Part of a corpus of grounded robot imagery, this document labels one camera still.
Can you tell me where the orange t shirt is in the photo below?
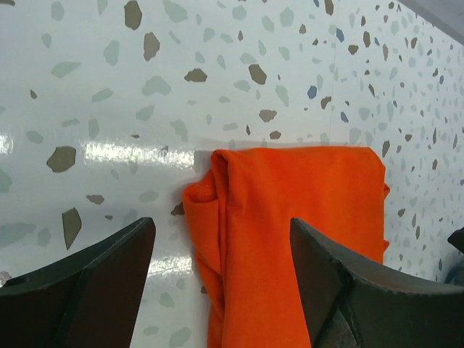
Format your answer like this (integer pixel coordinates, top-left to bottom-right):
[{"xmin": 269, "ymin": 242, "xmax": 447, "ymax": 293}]
[{"xmin": 182, "ymin": 146, "xmax": 389, "ymax": 347}]

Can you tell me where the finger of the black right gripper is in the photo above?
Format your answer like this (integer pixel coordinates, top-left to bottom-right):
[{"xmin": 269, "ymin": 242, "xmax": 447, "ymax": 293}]
[{"xmin": 447, "ymin": 228, "xmax": 464, "ymax": 254}]

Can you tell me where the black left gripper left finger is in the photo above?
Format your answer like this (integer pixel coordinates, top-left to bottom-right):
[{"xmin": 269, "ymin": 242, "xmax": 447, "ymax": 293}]
[{"xmin": 1, "ymin": 217, "xmax": 156, "ymax": 348}]

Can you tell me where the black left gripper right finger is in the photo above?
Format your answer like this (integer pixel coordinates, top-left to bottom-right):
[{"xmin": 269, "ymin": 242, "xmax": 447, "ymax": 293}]
[{"xmin": 290, "ymin": 218, "xmax": 463, "ymax": 347}]

